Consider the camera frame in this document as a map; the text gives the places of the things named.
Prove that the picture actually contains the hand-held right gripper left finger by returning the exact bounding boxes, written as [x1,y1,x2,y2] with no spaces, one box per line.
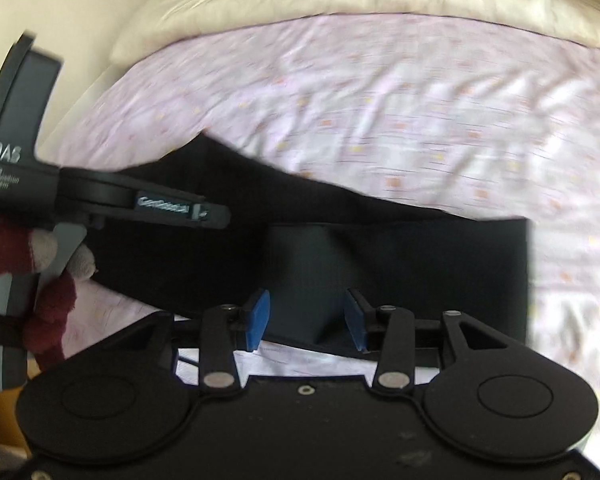
[145,289,272,394]

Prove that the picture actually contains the person's left hand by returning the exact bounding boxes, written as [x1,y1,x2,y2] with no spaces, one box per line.
[0,219,99,372]

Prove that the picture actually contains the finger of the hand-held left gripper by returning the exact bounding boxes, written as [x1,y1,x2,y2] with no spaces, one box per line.
[130,189,232,230]

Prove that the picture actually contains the purple patterned bed sheet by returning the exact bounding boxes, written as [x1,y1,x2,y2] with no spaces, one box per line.
[35,12,600,441]

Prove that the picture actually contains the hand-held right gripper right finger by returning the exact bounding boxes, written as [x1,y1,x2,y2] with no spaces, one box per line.
[344,287,532,392]

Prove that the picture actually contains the black pants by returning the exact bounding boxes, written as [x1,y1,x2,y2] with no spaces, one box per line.
[82,130,535,361]

